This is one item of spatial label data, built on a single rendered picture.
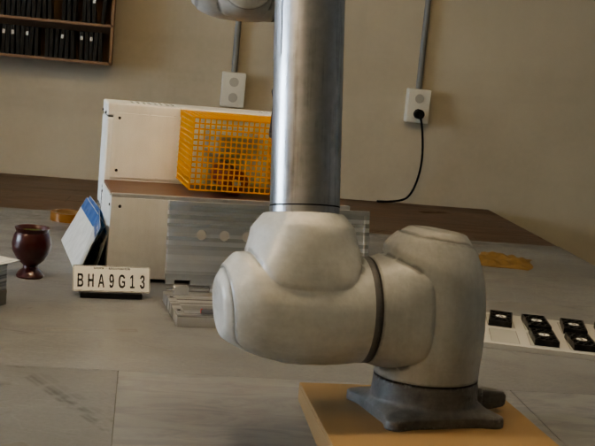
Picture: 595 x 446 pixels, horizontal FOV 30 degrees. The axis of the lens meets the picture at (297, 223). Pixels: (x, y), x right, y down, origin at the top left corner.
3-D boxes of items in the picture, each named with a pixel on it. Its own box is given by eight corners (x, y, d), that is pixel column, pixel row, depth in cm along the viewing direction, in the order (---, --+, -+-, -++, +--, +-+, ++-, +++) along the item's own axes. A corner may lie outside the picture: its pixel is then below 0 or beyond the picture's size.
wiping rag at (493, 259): (530, 272, 304) (531, 266, 304) (467, 263, 309) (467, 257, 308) (537, 259, 325) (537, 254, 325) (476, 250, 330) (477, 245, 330)
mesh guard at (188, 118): (188, 189, 250) (194, 116, 247) (175, 177, 269) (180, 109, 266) (286, 196, 256) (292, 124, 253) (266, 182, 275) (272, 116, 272)
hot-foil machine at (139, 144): (104, 281, 246) (116, 110, 239) (90, 245, 284) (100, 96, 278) (422, 292, 265) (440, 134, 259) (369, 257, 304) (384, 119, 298)
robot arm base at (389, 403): (530, 427, 160) (535, 390, 159) (389, 432, 153) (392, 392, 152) (473, 394, 177) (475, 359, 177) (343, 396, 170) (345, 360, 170)
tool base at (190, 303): (176, 326, 214) (178, 308, 213) (162, 300, 233) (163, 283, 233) (391, 332, 225) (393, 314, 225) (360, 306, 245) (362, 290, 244)
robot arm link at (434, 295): (498, 388, 158) (513, 236, 156) (378, 388, 153) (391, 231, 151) (453, 361, 174) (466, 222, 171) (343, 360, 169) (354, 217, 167)
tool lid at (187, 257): (169, 200, 231) (168, 200, 232) (165, 291, 230) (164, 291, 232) (370, 211, 242) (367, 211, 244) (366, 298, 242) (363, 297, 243)
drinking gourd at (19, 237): (4, 272, 245) (7, 223, 243) (42, 272, 249) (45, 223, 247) (15, 281, 238) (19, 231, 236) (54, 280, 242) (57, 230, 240)
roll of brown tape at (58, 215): (94, 222, 317) (95, 213, 317) (64, 224, 310) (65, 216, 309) (73, 216, 324) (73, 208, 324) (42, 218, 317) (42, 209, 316)
